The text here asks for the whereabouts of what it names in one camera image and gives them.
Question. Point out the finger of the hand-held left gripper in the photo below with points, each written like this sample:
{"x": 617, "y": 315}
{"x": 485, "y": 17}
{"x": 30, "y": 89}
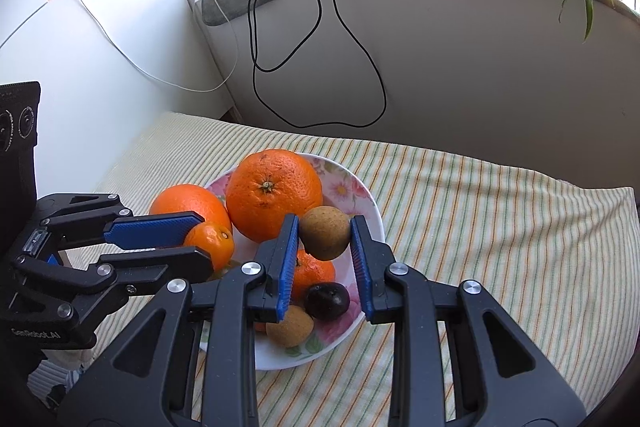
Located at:
{"x": 150, "y": 229}
{"x": 165, "y": 264}

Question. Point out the small dark purple fruit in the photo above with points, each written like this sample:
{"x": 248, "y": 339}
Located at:
{"x": 327, "y": 302}

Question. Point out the small orange kumquat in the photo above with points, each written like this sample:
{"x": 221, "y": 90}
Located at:
{"x": 212, "y": 242}

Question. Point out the white floral plate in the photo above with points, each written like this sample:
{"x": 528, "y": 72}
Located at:
{"x": 345, "y": 187}

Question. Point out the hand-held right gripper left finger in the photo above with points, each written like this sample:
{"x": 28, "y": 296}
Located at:
{"x": 287, "y": 267}

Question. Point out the large smooth orange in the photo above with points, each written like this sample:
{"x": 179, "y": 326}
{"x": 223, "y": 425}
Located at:
{"x": 185, "y": 202}

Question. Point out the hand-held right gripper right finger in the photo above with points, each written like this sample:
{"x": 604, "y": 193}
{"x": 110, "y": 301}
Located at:
{"x": 361, "y": 267}

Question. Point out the small mandarin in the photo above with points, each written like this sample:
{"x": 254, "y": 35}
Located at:
{"x": 312, "y": 277}

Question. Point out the striped tablecloth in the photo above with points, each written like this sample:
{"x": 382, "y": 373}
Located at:
{"x": 475, "y": 232}

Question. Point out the white cabinet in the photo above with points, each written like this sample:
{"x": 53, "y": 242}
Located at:
{"x": 100, "y": 82}

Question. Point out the small brown round fruit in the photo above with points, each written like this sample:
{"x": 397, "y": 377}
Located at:
{"x": 290, "y": 327}
{"x": 325, "y": 232}

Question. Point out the large orange with stem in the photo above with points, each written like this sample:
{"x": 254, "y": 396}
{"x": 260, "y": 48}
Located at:
{"x": 260, "y": 217}

